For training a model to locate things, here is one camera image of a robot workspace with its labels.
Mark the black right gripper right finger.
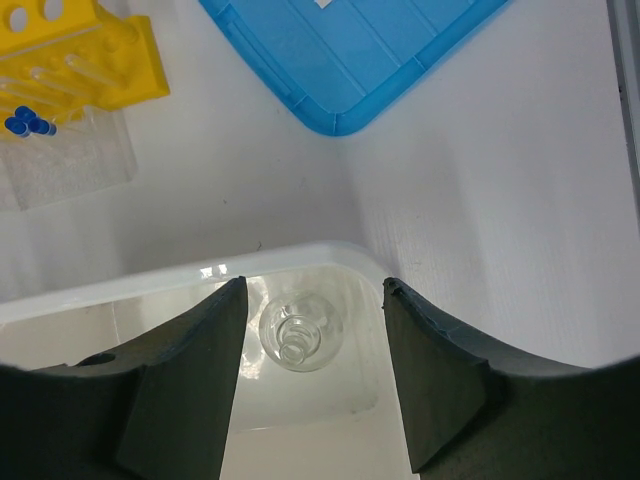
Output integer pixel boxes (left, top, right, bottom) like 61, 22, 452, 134
383, 278, 639, 479

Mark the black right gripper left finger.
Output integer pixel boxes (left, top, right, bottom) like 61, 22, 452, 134
1, 277, 248, 479

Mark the white plastic storage bin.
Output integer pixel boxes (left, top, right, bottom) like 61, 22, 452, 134
1, 242, 412, 479

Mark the small glass flask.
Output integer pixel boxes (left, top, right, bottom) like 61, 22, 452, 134
258, 291, 344, 373

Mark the clear plastic tube rack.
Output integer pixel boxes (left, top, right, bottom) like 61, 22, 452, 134
1, 106, 137, 212

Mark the blue capped test tube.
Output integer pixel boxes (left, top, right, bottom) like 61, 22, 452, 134
4, 117, 30, 138

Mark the clear test tube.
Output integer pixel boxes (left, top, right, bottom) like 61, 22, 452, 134
64, 54, 127, 88

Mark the yellow test tube rack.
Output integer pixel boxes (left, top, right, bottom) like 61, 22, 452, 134
1, 1, 170, 119

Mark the blue plastic bin lid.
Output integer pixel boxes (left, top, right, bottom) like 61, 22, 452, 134
201, 0, 507, 137

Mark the aluminium frame post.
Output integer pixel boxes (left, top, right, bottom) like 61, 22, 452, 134
607, 0, 640, 181

